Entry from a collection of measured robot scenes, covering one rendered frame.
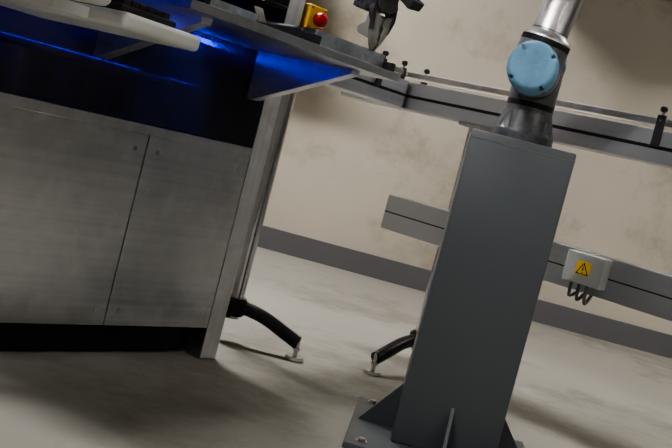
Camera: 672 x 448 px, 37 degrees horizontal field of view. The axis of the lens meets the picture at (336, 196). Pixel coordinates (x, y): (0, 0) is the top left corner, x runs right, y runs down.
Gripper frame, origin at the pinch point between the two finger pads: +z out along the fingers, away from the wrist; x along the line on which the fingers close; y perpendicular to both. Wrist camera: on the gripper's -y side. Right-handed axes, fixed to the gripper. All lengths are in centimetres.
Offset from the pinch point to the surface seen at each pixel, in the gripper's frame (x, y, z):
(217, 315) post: -9, 39, 80
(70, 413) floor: 58, 6, 92
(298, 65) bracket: 0.4, 22.9, 8.1
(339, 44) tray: 11.2, 1.3, 2.4
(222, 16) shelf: 50, -1, 6
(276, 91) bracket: 0.4, 28.3, 15.8
